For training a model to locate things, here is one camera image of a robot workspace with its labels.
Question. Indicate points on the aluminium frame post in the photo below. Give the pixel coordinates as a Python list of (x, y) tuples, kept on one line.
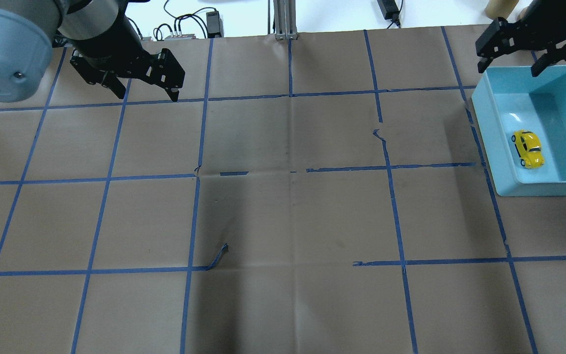
[(284, 20)]

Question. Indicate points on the light blue plastic bin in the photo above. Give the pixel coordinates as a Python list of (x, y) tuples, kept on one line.
[(522, 121)]

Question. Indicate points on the yellow toy beetle car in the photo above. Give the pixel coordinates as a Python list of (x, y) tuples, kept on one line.
[(529, 149)]

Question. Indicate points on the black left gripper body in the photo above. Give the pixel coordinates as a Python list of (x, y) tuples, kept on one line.
[(107, 48)]

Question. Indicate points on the brown paper table cover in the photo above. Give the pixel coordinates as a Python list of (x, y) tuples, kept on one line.
[(326, 195)]

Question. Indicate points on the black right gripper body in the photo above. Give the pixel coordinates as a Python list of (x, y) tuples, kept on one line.
[(546, 29)]

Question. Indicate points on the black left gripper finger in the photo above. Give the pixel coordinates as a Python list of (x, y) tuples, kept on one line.
[(165, 71), (111, 81)]

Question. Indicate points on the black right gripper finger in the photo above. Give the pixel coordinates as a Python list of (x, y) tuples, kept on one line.
[(485, 60), (551, 56)]

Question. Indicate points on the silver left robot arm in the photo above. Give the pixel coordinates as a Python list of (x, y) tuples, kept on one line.
[(27, 32)]

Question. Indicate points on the black power adapter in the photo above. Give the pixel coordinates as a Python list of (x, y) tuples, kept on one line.
[(214, 24), (391, 10)]

